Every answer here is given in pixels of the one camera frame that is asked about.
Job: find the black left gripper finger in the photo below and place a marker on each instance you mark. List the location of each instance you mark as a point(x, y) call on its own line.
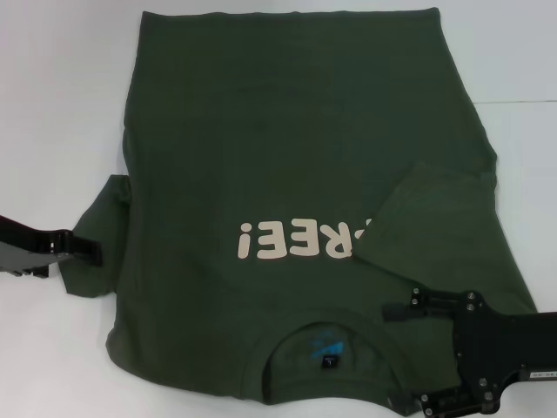
point(87, 251)

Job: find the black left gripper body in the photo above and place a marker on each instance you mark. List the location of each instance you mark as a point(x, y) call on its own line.
point(26, 250)

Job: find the dark green printed t-shirt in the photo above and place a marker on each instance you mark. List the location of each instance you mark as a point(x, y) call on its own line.
point(283, 130)

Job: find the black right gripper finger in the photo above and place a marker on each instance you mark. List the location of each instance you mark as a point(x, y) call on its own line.
point(448, 407)
point(431, 307)

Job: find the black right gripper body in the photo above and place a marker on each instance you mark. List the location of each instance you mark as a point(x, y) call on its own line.
point(500, 344)

